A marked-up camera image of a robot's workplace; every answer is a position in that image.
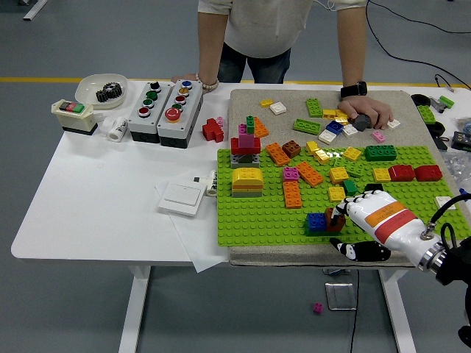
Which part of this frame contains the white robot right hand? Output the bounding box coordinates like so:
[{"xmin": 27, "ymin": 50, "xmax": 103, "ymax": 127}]
[{"xmin": 328, "ymin": 190, "xmax": 445, "ymax": 263}]

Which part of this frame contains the person's right hand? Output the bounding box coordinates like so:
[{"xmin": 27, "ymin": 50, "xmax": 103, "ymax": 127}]
[{"xmin": 170, "ymin": 72, "xmax": 202, "ymax": 85}]

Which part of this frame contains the person's left hand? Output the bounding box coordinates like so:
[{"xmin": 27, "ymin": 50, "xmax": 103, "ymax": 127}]
[{"xmin": 337, "ymin": 94, "xmax": 394, "ymax": 130}]

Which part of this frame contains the grey sloped brick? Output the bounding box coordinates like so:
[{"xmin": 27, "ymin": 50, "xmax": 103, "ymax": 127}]
[{"xmin": 351, "ymin": 113, "xmax": 372, "ymax": 132}]

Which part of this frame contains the brown square brick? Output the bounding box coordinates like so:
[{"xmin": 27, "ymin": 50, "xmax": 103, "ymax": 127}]
[
  {"xmin": 282, "ymin": 140, "xmax": 302, "ymax": 159},
  {"xmin": 325, "ymin": 207, "xmax": 347, "ymax": 233}
]

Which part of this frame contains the dark green long brick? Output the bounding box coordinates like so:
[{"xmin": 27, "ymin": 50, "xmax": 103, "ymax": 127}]
[
  {"xmin": 305, "ymin": 228, "xmax": 341, "ymax": 238},
  {"xmin": 364, "ymin": 144, "xmax": 398, "ymax": 162}
]

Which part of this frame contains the lime long brick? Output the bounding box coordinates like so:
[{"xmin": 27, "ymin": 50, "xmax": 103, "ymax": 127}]
[
  {"xmin": 333, "ymin": 156, "xmax": 367, "ymax": 178},
  {"xmin": 417, "ymin": 104, "xmax": 437, "ymax": 124},
  {"xmin": 292, "ymin": 118, "xmax": 321, "ymax": 135},
  {"xmin": 305, "ymin": 97, "xmax": 325, "ymax": 118}
]

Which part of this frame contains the red cross-shaped brick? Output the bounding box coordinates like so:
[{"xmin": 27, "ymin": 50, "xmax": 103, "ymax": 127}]
[{"xmin": 202, "ymin": 117, "xmax": 225, "ymax": 143}]

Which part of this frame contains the red wide brick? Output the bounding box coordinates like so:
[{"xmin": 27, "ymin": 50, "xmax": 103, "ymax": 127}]
[{"xmin": 230, "ymin": 137, "xmax": 262, "ymax": 155}]

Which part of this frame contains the orange long brick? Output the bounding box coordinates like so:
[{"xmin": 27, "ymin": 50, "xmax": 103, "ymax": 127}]
[
  {"xmin": 253, "ymin": 116, "xmax": 269, "ymax": 139},
  {"xmin": 296, "ymin": 160, "xmax": 325, "ymax": 188},
  {"xmin": 265, "ymin": 142, "xmax": 292, "ymax": 166},
  {"xmin": 283, "ymin": 180, "xmax": 303, "ymax": 210}
]

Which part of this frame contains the grey arch brick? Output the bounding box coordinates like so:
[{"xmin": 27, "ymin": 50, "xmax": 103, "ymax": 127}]
[{"xmin": 230, "ymin": 151, "xmax": 261, "ymax": 169}]

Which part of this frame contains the yellow rounded brick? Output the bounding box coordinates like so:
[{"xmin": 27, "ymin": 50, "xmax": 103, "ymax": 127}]
[{"xmin": 231, "ymin": 167, "xmax": 264, "ymax": 186}]

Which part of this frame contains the grey flat brick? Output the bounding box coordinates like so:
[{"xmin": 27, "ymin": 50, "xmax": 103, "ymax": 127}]
[{"xmin": 231, "ymin": 187, "xmax": 263, "ymax": 199}]

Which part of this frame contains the black wristwatch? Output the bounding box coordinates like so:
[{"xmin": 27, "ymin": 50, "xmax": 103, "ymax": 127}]
[{"xmin": 339, "ymin": 81, "xmax": 369, "ymax": 99}]

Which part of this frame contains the grey emergency-stop button box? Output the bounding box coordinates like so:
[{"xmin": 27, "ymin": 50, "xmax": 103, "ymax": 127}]
[{"xmin": 156, "ymin": 79, "xmax": 204, "ymax": 149}]

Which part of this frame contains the grey-brown mat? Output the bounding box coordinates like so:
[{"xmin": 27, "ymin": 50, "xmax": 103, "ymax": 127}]
[{"xmin": 226, "ymin": 88, "xmax": 471, "ymax": 268}]

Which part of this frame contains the grey four-button box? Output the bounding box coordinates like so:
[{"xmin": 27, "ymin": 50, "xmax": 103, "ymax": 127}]
[{"xmin": 127, "ymin": 81, "xmax": 173, "ymax": 143}]

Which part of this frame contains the small metal part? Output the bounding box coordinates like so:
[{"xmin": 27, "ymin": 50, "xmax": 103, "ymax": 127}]
[{"xmin": 428, "ymin": 96, "xmax": 448, "ymax": 113}]

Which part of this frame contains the white pipe tee fitting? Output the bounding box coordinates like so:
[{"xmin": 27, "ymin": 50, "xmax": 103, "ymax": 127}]
[{"xmin": 101, "ymin": 115, "xmax": 130, "ymax": 143}]

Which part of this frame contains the clear plastic bag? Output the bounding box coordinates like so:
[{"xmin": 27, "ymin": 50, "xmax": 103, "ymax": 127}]
[{"xmin": 441, "ymin": 150, "xmax": 471, "ymax": 188}]

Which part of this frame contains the metal floor socket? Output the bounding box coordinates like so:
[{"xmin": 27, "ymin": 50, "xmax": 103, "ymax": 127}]
[{"xmin": 323, "ymin": 282, "xmax": 358, "ymax": 312}]

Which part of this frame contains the person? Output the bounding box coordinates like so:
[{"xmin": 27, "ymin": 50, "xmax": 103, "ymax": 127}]
[{"xmin": 170, "ymin": 0, "xmax": 394, "ymax": 130}]

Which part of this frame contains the white table leg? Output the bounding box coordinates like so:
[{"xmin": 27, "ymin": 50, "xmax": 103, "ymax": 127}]
[
  {"xmin": 378, "ymin": 269, "xmax": 417, "ymax": 353},
  {"xmin": 118, "ymin": 265, "xmax": 152, "ymax": 353}
]

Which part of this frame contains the white bowl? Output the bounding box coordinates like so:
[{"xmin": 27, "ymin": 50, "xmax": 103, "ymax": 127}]
[{"xmin": 74, "ymin": 73, "xmax": 129, "ymax": 110}]

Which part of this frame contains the black display module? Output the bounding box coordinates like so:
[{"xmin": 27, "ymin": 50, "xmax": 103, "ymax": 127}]
[{"xmin": 451, "ymin": 130, "xmax": 471, "ymax": 150}]

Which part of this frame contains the white printed pipe fitting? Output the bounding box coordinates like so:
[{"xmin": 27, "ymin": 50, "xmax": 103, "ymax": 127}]
[{"xmin": 205, "ymin": 169, "xmax": 220, "ymax": 197}]

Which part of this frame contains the lime green baseplate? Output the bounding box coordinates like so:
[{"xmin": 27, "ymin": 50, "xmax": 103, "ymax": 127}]
[{"xmin": 216, "ymin": 146, "xmax": 471, "ymax": 246}]

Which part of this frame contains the white desk foot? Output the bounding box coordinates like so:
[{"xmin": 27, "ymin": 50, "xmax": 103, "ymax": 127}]
[{"xmin": 22, "ymin": 0, "xmax": 49, "ymax": 21}]

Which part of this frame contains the white paper sheet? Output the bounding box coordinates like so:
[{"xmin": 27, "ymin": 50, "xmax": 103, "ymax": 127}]
[{"xmin": 153, "ymin": 182, "xmax": 231, "ymax": 274}]

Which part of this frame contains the white bead bracelet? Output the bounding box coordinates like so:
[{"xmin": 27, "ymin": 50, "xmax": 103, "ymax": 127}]
[{"xmin": 194, "ymin": 72, "xmax": 220, "ymax": 93}]

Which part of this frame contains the black floor cable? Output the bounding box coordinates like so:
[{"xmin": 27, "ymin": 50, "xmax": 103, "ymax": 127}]
[
  {"xmin": 365, "ymin": 0, "xmax": 471, "ymax": 91},
  {"xmin": 369, "ymin": 0, "xmax": 471, "ymax": 35}
]

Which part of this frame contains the black cable with plug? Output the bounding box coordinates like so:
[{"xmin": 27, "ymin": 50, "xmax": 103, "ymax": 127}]
[{"xmin": 433, "ymin": 73, "xmax": 471, "ymax": 93}]

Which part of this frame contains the cream switch box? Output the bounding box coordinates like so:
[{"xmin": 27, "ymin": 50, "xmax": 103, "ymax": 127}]
[{"xmin": 50, "ymin": 99, "xmax": 99, "ymax": 136}]

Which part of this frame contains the white wall switch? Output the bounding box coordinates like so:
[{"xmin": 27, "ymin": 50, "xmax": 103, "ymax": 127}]
[{"xmin": 157, "ymin": 182, "xmax": 208, "ymax": 218}]

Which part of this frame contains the black hanging cable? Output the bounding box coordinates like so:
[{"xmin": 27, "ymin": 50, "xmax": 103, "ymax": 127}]
[{"xmin": 349, "ymin": 270, "xmax": 361, "ymax": 353}]

